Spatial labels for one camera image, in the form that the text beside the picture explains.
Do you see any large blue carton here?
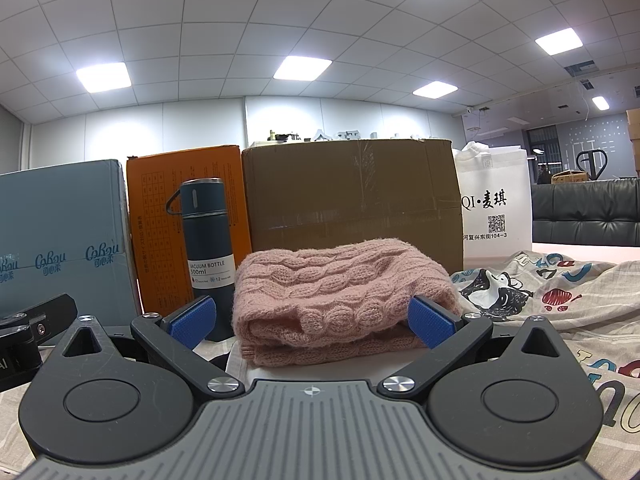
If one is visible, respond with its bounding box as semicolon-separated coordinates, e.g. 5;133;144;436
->
0;159;142;319

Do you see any ceiling light panel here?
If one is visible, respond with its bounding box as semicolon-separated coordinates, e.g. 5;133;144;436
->
534;28;586;54
412;81;460;99
272;56;333;81
75;62;132;95

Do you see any orange carton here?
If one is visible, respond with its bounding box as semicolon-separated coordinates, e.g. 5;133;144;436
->
125;145;253;317

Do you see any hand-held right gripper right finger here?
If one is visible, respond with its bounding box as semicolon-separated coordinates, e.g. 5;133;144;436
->
376;296;569;402

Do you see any dark blue vacuum bottle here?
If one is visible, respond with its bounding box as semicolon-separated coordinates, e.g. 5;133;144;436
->
166;177;239;343

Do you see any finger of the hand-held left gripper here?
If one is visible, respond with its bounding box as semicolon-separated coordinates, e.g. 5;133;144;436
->
0;293;79;347

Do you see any brown cardboard box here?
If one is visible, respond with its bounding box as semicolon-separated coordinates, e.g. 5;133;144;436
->
241;137;466;274

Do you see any white tote bag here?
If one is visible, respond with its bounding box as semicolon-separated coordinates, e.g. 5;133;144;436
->
452;142;534;272

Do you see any pink knitted sweater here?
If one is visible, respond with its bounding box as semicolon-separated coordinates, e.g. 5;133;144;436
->
232;239;463;368

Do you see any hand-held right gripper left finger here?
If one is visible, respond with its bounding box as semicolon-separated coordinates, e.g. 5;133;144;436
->
59;296;246;402

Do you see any black leather sofa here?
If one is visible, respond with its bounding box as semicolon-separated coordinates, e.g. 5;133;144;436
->
531;177;640;249

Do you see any black pallet jack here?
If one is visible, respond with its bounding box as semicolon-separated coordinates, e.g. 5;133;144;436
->
576;149;609;179

